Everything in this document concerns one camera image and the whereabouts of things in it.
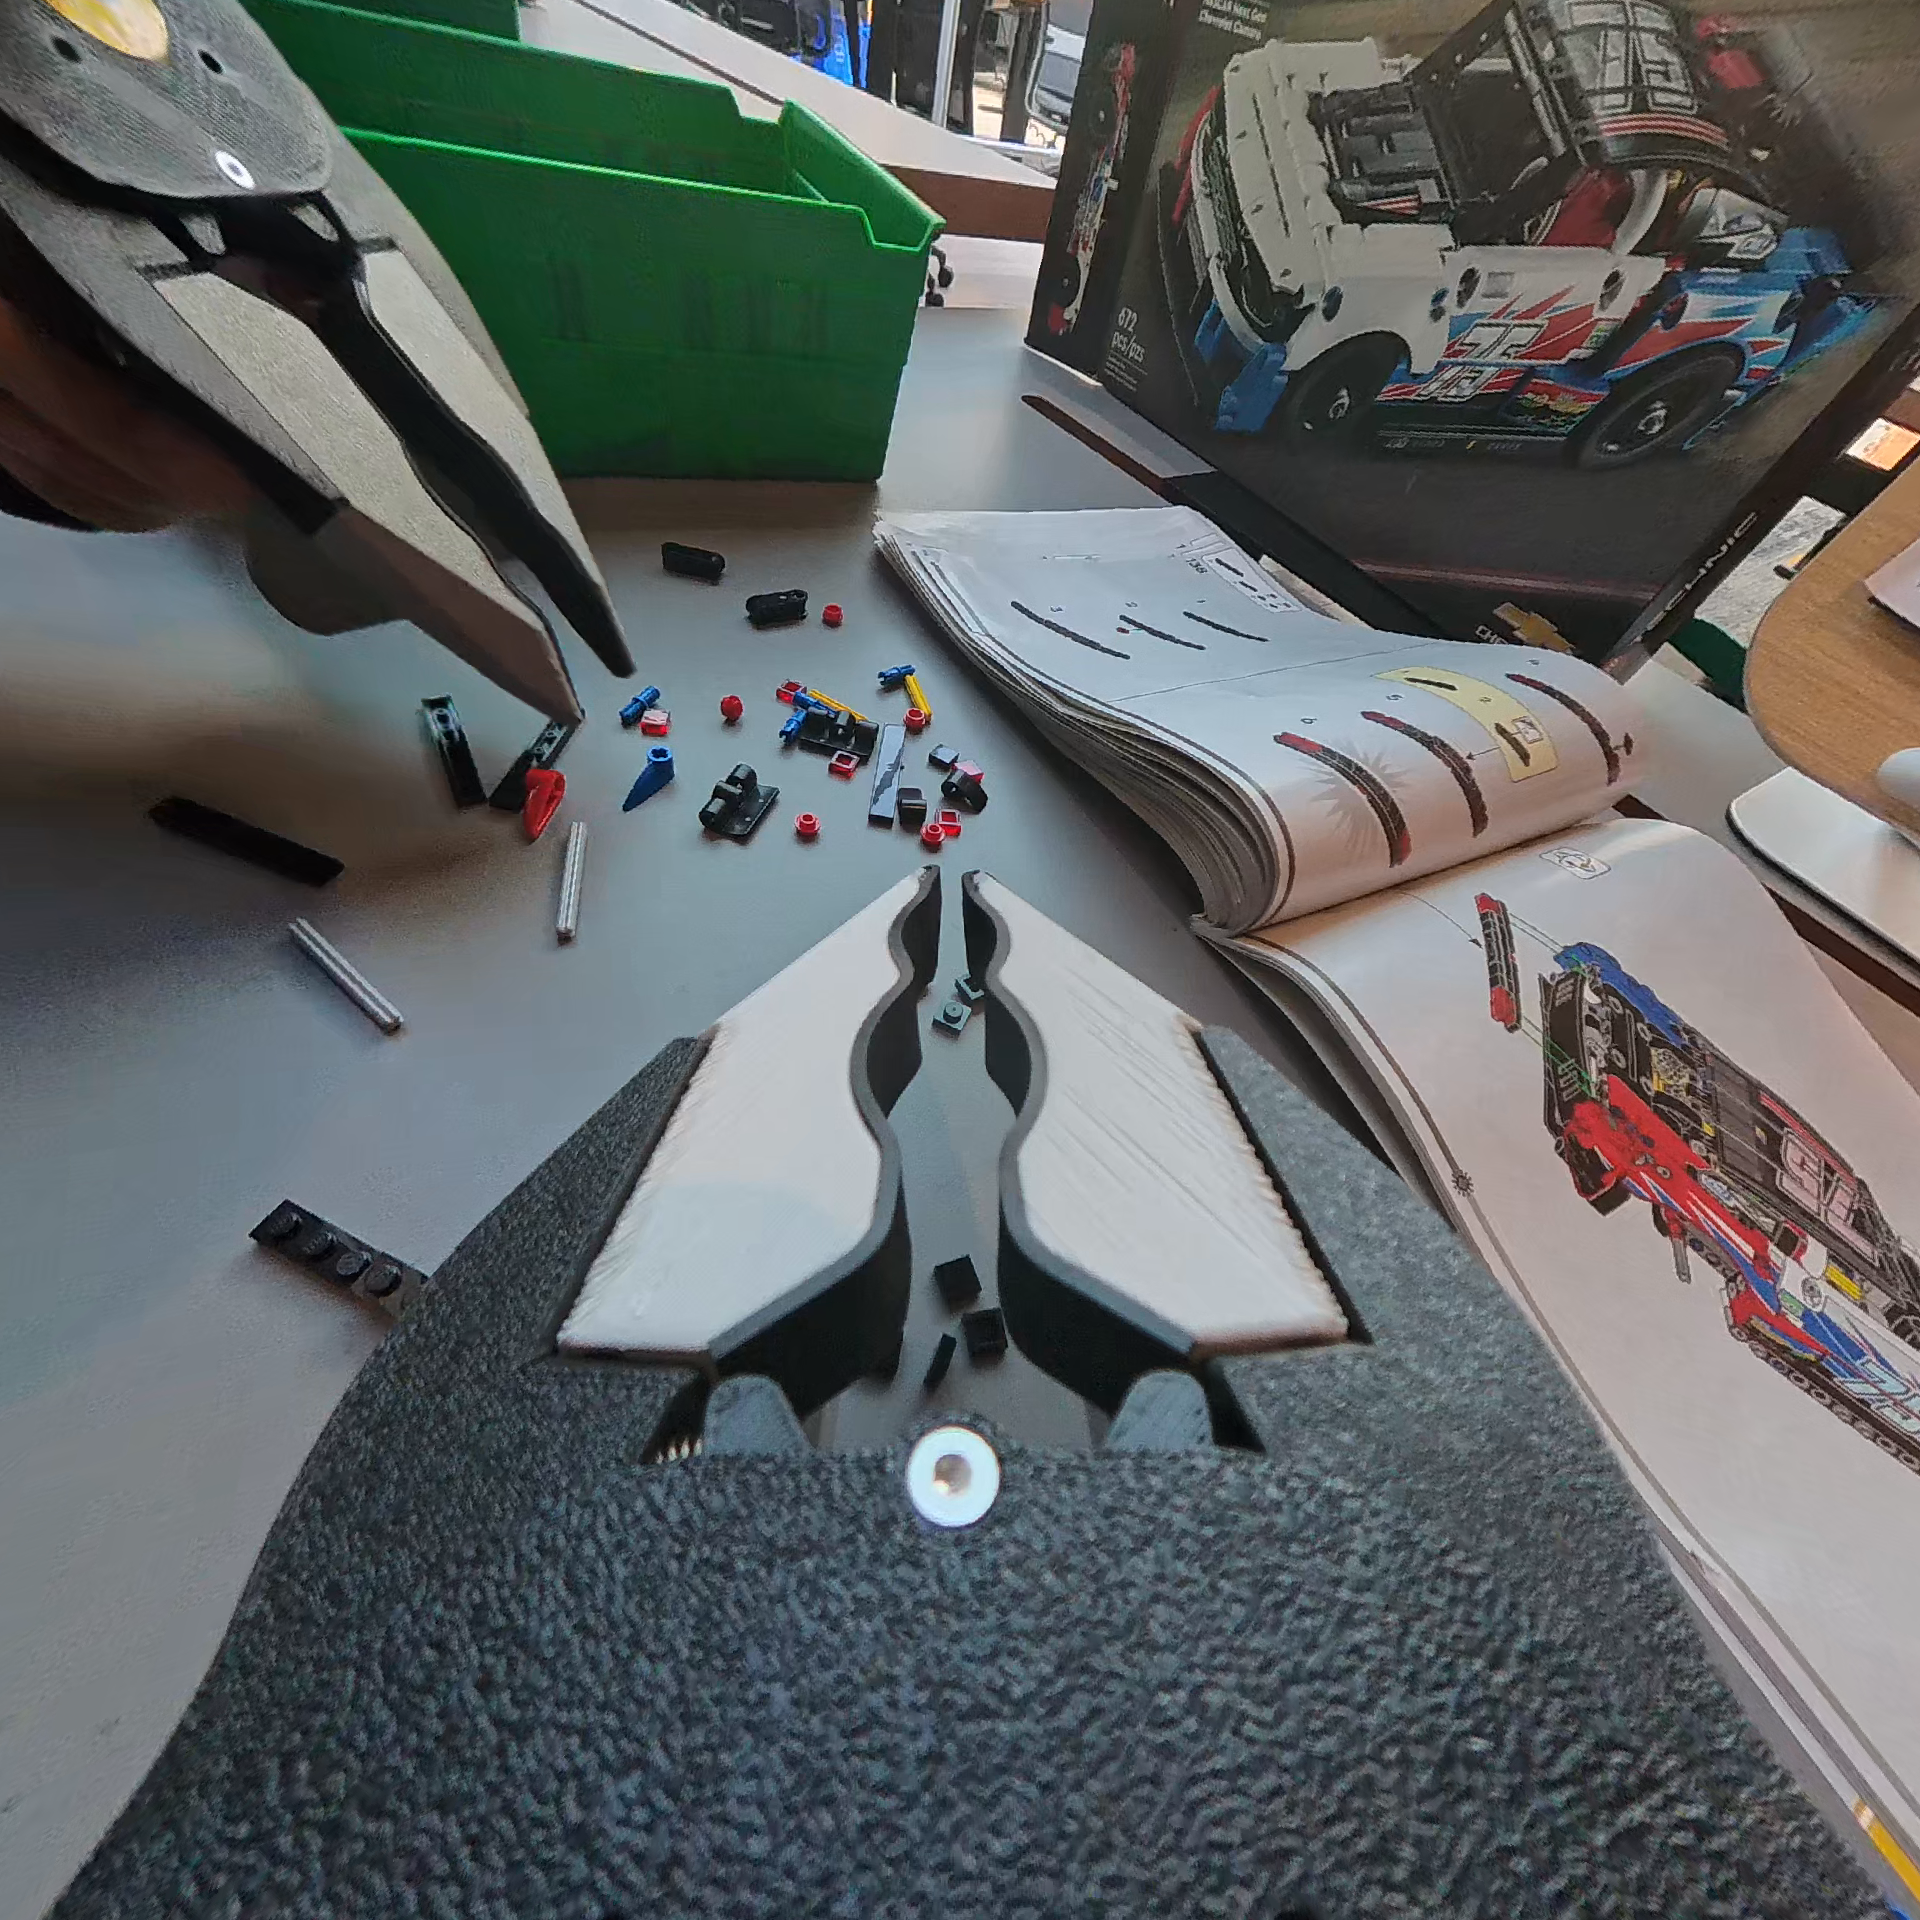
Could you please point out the small black toy slope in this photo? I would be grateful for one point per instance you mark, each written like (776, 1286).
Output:
(957, 1278)
(940, 1358)
(986, 1332)

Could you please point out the red toy fang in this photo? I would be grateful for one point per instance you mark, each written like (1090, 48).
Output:
(542, 803)

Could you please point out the curved wooden board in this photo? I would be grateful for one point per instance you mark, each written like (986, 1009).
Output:
(1816, 661)

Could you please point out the black toy bracket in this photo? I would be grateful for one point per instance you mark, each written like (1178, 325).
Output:
(739, 806)

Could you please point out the person's left hand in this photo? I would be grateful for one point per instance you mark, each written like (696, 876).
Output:
(91, 435)

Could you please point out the black toy hinge piece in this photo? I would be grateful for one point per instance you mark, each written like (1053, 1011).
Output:
(836, 731)

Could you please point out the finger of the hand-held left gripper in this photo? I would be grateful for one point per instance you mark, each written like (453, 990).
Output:
(480, 404)
(301, 389)

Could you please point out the cluster of small toy bricks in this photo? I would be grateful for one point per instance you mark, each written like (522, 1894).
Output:
(917, 692)

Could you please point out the grey desk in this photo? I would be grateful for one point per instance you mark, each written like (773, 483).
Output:
(181, 1078)

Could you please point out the green plastic bin with divider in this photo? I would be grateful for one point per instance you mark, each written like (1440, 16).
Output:
(675, 376)

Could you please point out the black double-hole toy connector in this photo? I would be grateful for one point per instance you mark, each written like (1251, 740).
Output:
(694, 560)

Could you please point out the open instruction booklet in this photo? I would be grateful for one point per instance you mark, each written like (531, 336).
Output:
(1231, 704)

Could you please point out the white stand post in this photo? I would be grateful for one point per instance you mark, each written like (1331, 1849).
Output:
(1902, 795)

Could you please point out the long black smooth toy tile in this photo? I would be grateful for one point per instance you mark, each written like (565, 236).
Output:
(887, 773)

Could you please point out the long black studded toy plate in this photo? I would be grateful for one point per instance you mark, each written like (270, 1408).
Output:
(339, 1257)

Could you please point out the black toy car kit box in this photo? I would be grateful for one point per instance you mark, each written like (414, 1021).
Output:
(1277, 493)

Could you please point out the white flat stand base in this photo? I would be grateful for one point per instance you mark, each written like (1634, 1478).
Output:
(1816, 856)

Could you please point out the black flat toy beam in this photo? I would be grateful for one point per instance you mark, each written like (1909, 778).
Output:
(245, 840)

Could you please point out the black narrow toy beam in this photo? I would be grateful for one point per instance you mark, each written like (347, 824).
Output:
(530, 763)
(451, 750)

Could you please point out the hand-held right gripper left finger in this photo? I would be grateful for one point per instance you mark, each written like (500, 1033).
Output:
(743, 1185)

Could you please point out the blue toy fang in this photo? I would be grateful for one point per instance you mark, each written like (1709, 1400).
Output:
(651, 776)

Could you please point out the grey toy axle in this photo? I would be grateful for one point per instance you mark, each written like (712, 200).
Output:
(572, 883)
(347, 974)

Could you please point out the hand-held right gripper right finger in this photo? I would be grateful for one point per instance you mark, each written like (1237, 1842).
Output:
(1163, 1185)

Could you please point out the white printed paper sheet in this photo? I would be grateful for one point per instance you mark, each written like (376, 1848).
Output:
(1898, 578)

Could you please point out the black rounded toy connector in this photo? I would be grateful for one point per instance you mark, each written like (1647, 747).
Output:
(776, 609)

